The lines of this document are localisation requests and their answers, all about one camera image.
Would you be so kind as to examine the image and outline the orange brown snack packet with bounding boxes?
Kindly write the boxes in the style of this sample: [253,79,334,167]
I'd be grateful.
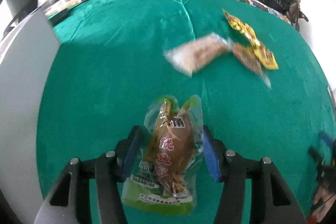
[232,43,272,88]

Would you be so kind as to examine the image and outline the white cardboard box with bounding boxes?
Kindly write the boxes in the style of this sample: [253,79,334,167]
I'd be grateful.
[1,10,60,223]

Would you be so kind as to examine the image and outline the yellow spicy snack packet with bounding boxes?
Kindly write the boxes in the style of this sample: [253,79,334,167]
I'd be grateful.
[222,9,278,70]

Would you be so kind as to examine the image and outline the green table cloth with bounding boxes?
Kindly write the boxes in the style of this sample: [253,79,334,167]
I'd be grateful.
[37,0,335,214]

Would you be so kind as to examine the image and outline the pale tan snack packet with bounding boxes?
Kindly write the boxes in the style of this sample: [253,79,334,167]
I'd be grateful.
[163,32,234,77]

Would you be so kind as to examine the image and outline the brown squid snack packet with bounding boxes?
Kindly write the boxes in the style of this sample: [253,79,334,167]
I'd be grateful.
[121,95,203,215]

